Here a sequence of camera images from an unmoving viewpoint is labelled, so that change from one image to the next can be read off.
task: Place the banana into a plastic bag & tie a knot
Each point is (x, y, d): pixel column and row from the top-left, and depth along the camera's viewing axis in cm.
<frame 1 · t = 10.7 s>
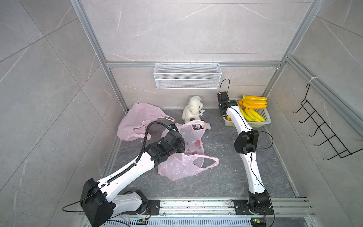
left hand: (184, 140, 77), fingers closed
right hand: (231, 108, 104), fingers open
pink plastic bag with print: (182, 163, 78), point 13 cm above the table
plain pink plastic bag: (133, 122, 107), point 5 cm above the table
white plush toy dog: (192, 109, 100), point 16 cm above the table
orange banana bunch: (253, 102, 111), point 13 cm above the table

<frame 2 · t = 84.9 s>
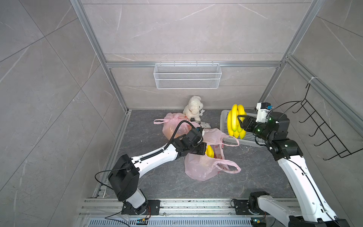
left hand: (208, 147, 79), fingers closed
right hand: (243, 116, 70), fingers open
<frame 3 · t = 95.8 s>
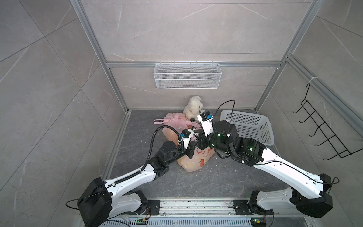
left hand: (200, 137, 69), fingers closed
right hand: (194, 132, 63), fingers closed
plain pink plastic bag: (199, 158, 78), point 15 cm above the table
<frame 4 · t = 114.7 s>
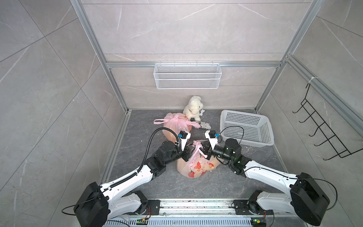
left hand: (195, 142, 73), fingers open
right hand: (196, 144, 74), fingers closed
